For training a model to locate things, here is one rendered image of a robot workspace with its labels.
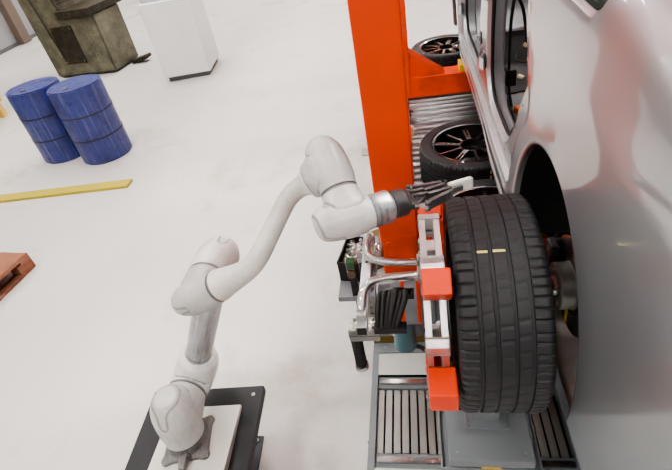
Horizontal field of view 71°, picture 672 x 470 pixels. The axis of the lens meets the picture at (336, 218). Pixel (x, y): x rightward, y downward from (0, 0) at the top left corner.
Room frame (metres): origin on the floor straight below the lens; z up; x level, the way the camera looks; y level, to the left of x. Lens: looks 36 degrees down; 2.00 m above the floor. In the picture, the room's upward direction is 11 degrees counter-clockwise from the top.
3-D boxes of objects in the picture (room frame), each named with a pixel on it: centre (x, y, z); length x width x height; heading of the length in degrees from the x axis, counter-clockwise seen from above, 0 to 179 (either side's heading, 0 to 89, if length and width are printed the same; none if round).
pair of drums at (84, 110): (4.89, 2.50, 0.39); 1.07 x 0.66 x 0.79; 79
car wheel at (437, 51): (4.53, -1.37, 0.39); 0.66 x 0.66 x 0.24
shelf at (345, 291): (1.73, -0.07, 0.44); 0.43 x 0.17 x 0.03; 167
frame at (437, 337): (1.04, -0.25, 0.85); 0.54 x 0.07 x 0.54; 167
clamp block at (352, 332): (0.92, -0.02, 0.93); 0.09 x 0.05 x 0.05; 77
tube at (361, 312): (0.97, -0.11, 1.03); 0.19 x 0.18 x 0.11; 77
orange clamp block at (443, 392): (0.73, -0.19, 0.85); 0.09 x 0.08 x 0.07; 167
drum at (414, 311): (1.05, -0.19, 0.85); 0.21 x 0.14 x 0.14; 77
